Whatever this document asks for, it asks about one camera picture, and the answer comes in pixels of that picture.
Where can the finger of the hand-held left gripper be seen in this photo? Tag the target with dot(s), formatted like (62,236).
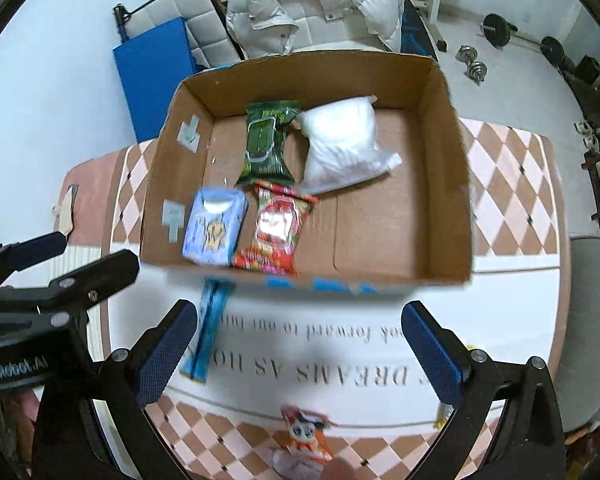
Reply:
(35,252)
(102,270)

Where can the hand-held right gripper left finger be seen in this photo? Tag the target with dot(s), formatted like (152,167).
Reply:
(166,345)

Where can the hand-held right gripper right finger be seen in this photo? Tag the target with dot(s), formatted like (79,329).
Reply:
(430,347)

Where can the blue striped packet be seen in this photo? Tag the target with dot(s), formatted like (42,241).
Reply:
(207,330)

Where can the orange cartoon snack packet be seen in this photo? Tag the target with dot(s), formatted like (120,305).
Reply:
(307,435)

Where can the cardboard box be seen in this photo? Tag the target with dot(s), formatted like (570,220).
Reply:
(325,175)

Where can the light blue tissue pack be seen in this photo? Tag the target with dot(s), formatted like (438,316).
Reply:
(214,227)

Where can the red snack packet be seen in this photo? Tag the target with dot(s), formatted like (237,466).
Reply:
(274,232)

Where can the grey chair seat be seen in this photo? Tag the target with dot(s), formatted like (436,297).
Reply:
(587,335)

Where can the blue foam pad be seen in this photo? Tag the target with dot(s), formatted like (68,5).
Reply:
(147,77)

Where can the green wet wipes pack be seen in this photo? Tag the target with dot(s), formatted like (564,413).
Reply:
(267,142)

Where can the white plastic bag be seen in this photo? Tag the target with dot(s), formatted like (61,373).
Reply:
(341,145)

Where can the white tufted chair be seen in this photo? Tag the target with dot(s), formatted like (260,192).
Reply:
(190,20)

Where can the chrome dumbbell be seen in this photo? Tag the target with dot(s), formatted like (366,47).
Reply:
(472,62)

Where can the black weight bench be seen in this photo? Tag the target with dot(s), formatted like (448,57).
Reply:
(587,87)

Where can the black barbell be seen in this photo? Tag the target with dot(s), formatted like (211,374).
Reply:
(522,35)

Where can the white puffer jacket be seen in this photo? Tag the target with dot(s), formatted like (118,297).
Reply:
(315,2)

